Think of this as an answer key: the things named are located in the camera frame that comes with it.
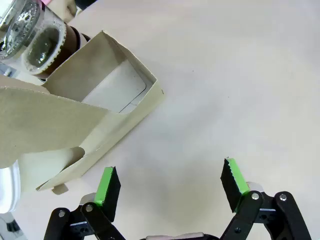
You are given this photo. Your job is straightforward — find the clear plastic cup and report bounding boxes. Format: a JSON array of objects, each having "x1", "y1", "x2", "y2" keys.
[{"x1": 0, "y1": 0, "x2": 47, "y2": 61}]

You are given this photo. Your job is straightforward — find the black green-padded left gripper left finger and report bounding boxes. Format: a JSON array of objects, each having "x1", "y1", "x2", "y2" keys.
[{"x1": 43, "y1": 165, "x2": 126, "y2": 240}]

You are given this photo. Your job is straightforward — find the beige cardboard drink carrier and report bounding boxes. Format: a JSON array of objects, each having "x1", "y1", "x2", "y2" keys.
[{"x1": 0, "y1": 29, "x2": 165, "y2": 195}]

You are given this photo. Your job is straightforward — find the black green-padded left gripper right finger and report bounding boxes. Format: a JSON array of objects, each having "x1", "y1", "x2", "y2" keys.
[{"x1": 219, "y1": 157, "x2": 312, "y2": 240}]

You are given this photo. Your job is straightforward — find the person's hand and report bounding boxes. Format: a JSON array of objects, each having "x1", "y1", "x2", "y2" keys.
[{"x1": 61, "y1": 0, "x2": 79, "y2": 23}]

